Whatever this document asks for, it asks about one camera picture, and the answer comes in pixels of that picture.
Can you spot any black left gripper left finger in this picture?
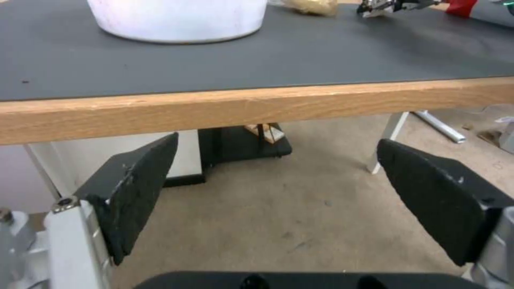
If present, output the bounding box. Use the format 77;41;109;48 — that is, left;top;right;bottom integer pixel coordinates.
0;132;180;289

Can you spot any white round takeout container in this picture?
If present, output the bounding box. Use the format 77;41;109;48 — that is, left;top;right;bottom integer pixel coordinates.
86;0;269;44

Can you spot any white table leg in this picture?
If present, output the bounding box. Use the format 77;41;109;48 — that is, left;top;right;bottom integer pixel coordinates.
364;112;410;175

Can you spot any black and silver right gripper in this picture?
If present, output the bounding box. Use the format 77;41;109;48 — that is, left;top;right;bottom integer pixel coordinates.
356;0;447;18

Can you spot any white cabinet panel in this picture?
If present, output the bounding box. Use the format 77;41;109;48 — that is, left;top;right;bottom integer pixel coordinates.
23;130;204;205

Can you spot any silver metal floor rail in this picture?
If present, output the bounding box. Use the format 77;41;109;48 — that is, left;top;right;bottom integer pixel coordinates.
414;110;467;144

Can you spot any red snack wrapper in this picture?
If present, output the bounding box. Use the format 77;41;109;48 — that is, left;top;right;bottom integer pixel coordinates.
444;0;479;18

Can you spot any crumpled brown paper trash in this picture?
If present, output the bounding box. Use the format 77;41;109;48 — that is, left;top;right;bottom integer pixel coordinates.
279;0;340;16

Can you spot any black wheeled base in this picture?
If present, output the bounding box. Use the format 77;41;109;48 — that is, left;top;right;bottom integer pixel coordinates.
164;122;293;187

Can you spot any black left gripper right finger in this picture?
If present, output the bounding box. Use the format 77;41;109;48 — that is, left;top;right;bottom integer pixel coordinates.
376;138;514;289

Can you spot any clear plastic bag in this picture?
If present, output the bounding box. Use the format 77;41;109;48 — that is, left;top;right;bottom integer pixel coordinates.
461;104;514;150

